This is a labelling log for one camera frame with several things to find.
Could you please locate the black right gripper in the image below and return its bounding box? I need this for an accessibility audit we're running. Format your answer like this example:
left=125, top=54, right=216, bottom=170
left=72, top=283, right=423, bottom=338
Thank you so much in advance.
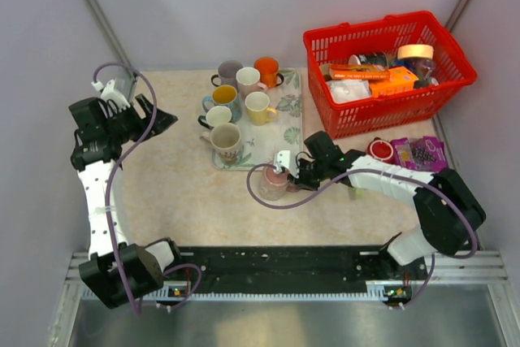
left=288, top=158, right=328, bottom=192

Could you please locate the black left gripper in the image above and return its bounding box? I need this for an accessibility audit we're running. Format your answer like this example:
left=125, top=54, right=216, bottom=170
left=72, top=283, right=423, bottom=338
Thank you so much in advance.
left=103, top=94, right=176, bottom=145

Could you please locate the pink ghost pattern mug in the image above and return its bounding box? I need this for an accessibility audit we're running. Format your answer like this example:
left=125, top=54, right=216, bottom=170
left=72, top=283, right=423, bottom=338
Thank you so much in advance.
left=258, top=167, right=298, bottom=201

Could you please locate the lime green faceted mug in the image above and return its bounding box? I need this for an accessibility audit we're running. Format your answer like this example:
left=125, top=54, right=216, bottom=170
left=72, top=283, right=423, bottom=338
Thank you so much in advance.
left=349, top=188, right=363, bottom=201

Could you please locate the yellow mug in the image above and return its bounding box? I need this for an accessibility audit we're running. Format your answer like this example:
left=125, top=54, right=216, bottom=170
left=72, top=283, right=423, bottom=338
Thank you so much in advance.
left=245, top=91, right=279, bottom=126

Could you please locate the dark green mug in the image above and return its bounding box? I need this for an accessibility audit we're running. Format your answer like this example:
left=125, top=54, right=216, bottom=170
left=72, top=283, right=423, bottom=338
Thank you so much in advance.
left=197, top=106, right=232, bottom=130

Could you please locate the cream floral mug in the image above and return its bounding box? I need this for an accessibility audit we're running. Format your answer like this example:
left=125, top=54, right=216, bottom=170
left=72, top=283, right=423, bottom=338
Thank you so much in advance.
left=200, top=123, right=243, bottom=165

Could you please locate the light blue butterfly mug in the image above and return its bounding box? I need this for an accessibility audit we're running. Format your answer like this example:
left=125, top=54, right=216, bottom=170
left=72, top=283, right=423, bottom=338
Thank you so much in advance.
left=201, top=85, right=242, bottom=124

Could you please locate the lilac purple mug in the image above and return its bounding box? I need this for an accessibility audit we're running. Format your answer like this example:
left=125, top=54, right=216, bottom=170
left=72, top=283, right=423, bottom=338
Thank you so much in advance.
left=210, top=60, right=243, bottom=89

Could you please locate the pale pink faceted mug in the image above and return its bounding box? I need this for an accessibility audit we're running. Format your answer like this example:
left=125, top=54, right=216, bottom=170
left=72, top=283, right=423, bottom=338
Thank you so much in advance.
left=236, top=67, right=268, bottom=98

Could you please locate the orange mug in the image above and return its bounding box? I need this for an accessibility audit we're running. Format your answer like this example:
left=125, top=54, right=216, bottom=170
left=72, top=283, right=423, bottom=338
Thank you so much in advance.
left=254, top=57, right=284, bottom=89

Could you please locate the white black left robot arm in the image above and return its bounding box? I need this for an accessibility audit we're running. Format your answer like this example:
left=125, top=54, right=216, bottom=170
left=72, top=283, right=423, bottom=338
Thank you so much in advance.
left=69, top=94, right=184, bottom=309

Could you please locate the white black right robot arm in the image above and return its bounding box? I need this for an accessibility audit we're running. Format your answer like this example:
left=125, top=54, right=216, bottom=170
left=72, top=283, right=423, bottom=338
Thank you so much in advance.
left=275, top=131, right=486, bottom=279

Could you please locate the red mug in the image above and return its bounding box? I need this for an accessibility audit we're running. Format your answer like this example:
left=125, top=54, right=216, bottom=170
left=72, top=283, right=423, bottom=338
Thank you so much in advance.
left=366, top=137, right=395, bottom=163

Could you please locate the floral white serving tray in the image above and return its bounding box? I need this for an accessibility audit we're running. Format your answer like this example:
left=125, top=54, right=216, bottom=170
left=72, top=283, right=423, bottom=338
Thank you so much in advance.
left=211, top=68, right=303, bottom=171

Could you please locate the white plastic bag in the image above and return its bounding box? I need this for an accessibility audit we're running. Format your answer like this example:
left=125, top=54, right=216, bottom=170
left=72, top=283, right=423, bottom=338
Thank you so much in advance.
left=327, top=79, right=371, bottom=104

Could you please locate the orange rectangular box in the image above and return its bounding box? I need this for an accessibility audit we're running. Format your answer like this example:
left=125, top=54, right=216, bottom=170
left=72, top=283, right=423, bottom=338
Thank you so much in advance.
left=329, top=64, right=390, bottom=80

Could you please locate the purple snack packet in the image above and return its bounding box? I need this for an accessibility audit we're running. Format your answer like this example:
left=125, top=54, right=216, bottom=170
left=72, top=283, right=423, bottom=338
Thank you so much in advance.
left=390, top=137, right=449, bottom=172

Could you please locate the red plastic basket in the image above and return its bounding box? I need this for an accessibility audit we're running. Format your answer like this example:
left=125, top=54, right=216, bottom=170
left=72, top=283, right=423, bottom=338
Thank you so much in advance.
left=303, top=11, right=477, bottom=139

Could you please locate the orange snack box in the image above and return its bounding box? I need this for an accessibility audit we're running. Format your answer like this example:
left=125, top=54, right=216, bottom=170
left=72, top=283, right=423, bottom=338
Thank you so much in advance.
left=370, top=67, right=418, bottom=98

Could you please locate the black printed can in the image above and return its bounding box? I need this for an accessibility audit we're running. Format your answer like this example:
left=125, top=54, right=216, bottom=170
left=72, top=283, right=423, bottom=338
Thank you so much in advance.
left=348, top=51, right=388, bottom=67

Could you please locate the clear plastic bottle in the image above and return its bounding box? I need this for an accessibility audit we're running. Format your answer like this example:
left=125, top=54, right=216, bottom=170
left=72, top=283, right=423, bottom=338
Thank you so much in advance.
left=408, top=58, right=439, bottom=89

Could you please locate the masking tape roll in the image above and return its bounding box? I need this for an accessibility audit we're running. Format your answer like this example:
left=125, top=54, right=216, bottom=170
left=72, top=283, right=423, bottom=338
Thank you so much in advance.
left=396, top=44, right=434, bottom=60

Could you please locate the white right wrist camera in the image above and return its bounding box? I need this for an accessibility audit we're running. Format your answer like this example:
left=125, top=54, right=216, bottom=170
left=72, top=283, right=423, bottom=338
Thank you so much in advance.
left=273, top=150, right=299, bottom=178

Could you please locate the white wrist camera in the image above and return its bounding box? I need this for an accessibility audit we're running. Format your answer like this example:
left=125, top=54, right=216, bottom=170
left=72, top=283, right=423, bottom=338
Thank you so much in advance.
left=91, top=78, right=136, bottom=111
left=273, top=150, right=299, bottom=178

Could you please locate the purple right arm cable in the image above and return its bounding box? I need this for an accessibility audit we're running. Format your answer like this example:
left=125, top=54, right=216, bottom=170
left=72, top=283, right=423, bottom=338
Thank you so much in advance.
left=246, top=163, right=479, bottom=310

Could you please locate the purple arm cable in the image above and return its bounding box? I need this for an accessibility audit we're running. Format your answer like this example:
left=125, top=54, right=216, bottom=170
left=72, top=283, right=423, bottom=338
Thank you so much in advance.
left=93, top=62, right=203, bottom=318
left=246, top=163, right=479, bottom=310

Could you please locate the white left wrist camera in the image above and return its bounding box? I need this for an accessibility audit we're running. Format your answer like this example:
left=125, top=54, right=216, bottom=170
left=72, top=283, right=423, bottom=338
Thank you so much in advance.
left=91, top=78, right=136, bottom=111

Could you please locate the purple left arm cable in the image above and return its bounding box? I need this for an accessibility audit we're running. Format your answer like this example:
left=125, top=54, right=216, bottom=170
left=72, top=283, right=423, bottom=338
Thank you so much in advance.
left=93, top=62, right=203, bottom=318

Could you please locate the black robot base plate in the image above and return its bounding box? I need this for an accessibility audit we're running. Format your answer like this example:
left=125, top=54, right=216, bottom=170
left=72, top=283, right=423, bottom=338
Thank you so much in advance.
left=180, top=245, right=427, bottom=294

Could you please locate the aluminium rail frame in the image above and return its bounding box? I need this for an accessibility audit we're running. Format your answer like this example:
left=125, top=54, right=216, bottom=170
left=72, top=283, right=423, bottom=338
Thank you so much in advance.
left=48, top=246, right=519, bottom=346

